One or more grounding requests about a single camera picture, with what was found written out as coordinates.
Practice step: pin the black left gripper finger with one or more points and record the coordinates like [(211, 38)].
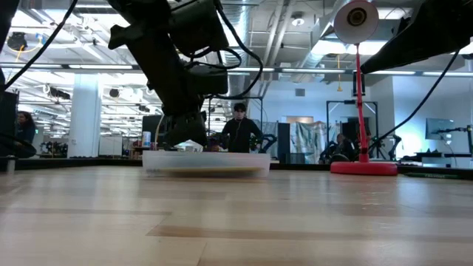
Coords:
[(184, 127)]

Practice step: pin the clear pencil box pink lid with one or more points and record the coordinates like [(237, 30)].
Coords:
[(221, 162)]

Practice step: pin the dark green pen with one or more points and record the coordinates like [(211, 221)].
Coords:
[(430, 176)]

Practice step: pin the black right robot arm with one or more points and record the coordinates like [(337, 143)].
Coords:
[(425, 33)]

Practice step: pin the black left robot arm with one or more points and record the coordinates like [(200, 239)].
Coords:
[(148, 40)]

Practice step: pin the black monitor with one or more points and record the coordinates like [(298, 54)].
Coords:
[(153, 123)]

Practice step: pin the white can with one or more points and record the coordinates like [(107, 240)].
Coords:
[(146, 139)]

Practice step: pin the person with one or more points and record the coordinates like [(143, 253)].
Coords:
[(26, 129), (341, 146), (240, 136)]

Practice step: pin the black cabinet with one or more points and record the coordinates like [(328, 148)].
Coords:
[(284, 144)]

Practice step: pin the grey-green tarp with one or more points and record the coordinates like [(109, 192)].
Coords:
[(308, 142)]

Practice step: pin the red desk lamp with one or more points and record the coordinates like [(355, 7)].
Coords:
[(364, 168)]

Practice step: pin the computer monitor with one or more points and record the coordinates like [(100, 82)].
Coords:
[(439, 129)]

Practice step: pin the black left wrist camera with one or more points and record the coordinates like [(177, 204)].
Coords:
[(208, 79)]

